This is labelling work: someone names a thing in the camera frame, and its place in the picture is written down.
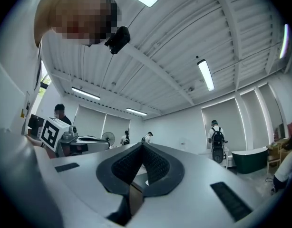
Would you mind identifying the standing fan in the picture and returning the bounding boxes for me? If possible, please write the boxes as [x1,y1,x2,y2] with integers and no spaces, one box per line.
[101,131,116,149]

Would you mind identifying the dark green bathtub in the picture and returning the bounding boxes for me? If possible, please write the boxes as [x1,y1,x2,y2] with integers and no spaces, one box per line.
[231,147,275,174]

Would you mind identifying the black head camera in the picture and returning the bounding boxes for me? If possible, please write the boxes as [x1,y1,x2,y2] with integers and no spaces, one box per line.
[104,25,132,55]

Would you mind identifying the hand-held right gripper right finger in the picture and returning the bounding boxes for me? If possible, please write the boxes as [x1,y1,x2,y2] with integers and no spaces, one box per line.
[142,142,185,197]

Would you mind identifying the person's head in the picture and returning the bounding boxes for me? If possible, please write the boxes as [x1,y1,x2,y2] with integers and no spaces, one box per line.
[33,0,120,48]

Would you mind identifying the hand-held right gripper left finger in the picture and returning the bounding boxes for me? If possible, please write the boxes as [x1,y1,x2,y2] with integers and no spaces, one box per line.
[96,142,144,197]

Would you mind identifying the person's white shirt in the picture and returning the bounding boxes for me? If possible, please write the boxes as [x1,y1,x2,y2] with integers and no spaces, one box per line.
[0,0,50,140]

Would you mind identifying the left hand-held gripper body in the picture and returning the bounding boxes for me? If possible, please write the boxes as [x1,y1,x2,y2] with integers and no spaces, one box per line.
[39,116,89,158]

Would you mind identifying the wooden chair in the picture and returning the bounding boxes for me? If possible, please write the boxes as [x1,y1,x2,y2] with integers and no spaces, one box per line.
[266,139,292,174]

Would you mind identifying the person's left forearm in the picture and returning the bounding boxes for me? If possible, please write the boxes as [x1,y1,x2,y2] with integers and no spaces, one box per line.
[26,135,54,160]

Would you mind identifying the black monitor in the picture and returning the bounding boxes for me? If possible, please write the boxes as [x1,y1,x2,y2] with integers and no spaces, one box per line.
[28,114,46,137]

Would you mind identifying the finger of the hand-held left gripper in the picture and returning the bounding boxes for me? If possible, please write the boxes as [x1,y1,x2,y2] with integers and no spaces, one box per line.
[76,136,111,154]

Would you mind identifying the black backpack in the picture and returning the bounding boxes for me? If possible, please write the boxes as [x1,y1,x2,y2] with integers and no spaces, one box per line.
[211,126,224,149]

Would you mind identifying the white roller blind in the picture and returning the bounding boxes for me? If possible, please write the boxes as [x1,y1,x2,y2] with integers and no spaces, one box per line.
[201,98,247,155]
[73,105,107,139]
[241,89,268,149]

